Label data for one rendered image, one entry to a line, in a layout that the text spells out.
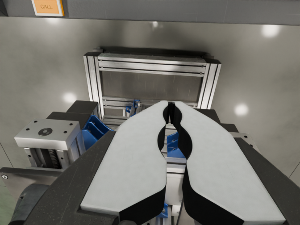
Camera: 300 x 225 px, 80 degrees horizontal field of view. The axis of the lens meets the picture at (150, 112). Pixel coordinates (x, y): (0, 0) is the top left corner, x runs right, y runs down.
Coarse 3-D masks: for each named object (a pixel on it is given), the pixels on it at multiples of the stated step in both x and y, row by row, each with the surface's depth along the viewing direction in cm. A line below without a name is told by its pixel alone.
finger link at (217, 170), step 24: (192, 120) 10; (192, 144) 8; (216, 144) 8; (192, 168) 7; (216, 168) 7; (240, 168) 7; (192, 192) 6; (216, 192) 6; (240, 192) 6; (264, 192) 6; (192, 216) 7; (216, 216) 6; (240, 216) 5; (264, 216) 5
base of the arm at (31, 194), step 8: (40, 184) 49; (24, 192) 48; (32, 192) 47; (40, 192) 47; (24, 200) 46; (32, 200) 45; (16, 208) 47; (24, 208) 44; (32, 208) 44; (16, 216) 44; (24, 216) 43; (8, 224) 43; (16, 224) 42
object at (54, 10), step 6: (36, 0) 32; (42, 0) 32; (48, 0) 32; (54, 0) 32; (60, 0) 33; (36, 6) 33; (42, 6) 33; (48, 6) 33; (54, 6) 33; (42, 12) 33; (48, 12) 33; (54, 12) 33
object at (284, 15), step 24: (24, 0) 33; (72, 0) 33; (96, 0) 33; (120, 0) 32; (144, 0) 32; (168, 0) 32; (192, 0) 32; (216, 0) 32; (240, 0) 31; (264, 0) 31; (288, 0) 31; (264, 24) 33; (288, 24) 33
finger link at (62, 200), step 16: (96, 144) 8; (80, 160) 7; (96, 160) 7; (64, 176) 6; (80, 176) 7; (48, 192) 6; (64, 192) 6; (80, 192) 6; (48, 208) 6; (64, 208) 6; (80, 208) 6; (32, 224) 5; (48, 224) 5; (64, 224) 5; (80, 224) 5; (96, 224) 5; (112, 224) 5
